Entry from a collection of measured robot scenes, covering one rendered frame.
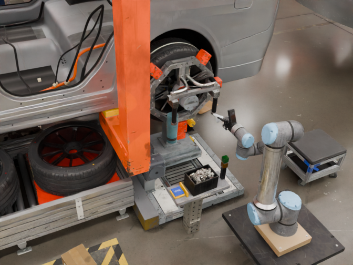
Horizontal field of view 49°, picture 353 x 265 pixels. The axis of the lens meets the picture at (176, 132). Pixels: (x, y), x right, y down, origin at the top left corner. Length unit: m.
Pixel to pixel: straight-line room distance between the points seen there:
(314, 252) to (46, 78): 2.41
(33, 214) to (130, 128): 0.91
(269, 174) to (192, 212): 0.78
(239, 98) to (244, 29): 1.52
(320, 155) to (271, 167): 1.21
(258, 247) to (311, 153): 1.11
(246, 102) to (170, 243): 2.14
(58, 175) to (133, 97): 0.88
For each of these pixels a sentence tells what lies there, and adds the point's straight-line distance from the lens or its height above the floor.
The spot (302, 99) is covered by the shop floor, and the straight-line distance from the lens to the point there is 4.85.
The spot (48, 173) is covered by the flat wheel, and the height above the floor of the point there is 0.50.
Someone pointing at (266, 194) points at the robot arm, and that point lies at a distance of 2.46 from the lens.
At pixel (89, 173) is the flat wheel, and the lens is 2.88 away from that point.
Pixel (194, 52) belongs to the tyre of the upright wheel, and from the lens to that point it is 3.00.
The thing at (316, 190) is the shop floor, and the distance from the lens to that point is 3.68.
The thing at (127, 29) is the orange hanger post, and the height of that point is 1.61.
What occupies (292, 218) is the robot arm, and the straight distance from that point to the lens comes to 2.68.
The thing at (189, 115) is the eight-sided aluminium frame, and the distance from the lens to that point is 3.18.
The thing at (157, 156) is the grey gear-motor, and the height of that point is 0.40.
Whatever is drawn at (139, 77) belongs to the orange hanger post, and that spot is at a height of 1.30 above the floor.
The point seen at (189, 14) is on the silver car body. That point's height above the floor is 1.41.
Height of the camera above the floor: 2.46
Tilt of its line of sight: 38 degrees down
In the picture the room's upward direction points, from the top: 3 degrees clockwise
